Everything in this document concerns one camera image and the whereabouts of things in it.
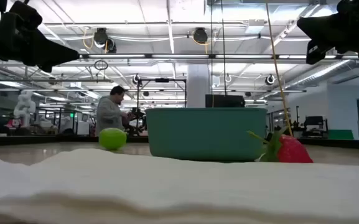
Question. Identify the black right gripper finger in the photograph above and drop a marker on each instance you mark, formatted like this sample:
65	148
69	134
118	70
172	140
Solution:
322	28
317	51

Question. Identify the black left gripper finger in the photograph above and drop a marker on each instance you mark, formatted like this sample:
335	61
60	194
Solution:
45	45
45	60

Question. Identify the red strawberry with green leaves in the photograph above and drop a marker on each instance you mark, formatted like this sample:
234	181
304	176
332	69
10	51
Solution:
292	151

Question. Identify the green lime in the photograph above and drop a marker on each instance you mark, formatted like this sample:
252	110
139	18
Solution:
112	139

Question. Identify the teal plastic tub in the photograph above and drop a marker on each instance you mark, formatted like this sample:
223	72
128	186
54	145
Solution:
205	133

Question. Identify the white humanoid robot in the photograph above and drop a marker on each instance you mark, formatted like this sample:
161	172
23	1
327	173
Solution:
24	107

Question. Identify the black equipment cart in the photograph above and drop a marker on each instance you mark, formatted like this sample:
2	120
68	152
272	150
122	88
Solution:
314	124

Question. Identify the green panel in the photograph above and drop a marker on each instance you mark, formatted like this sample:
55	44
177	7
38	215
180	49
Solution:
341	134

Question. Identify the white folded cloth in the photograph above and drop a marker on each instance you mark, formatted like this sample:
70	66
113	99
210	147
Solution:
179	189

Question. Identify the silver ceiling duct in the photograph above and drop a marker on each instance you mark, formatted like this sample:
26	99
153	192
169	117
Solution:
319	74

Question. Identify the black aluminium table frame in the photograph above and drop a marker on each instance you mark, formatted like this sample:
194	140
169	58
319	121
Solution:
42	140

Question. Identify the black background frame rig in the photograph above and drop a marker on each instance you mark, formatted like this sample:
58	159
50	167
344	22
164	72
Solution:
162	80

